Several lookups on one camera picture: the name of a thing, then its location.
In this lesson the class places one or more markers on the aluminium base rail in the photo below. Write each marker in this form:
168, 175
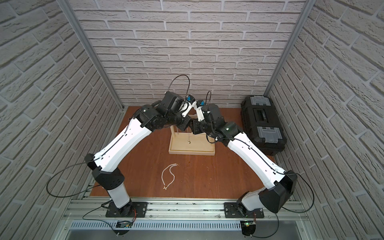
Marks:
176, 214

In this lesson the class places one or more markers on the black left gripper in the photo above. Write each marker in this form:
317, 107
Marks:
184, 120

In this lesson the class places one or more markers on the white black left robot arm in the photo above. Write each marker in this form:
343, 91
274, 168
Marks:
104, 164

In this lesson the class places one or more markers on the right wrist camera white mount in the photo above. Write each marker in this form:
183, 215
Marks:
200, 114

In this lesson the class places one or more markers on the black plastic toolbox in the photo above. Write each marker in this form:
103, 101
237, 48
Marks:
262, 125

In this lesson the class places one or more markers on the wooden jewelry display stand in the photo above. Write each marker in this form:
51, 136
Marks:
186, 143

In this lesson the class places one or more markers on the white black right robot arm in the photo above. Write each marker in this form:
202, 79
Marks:
279, 184

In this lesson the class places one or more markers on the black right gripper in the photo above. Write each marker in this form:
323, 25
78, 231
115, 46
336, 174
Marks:
195, 127

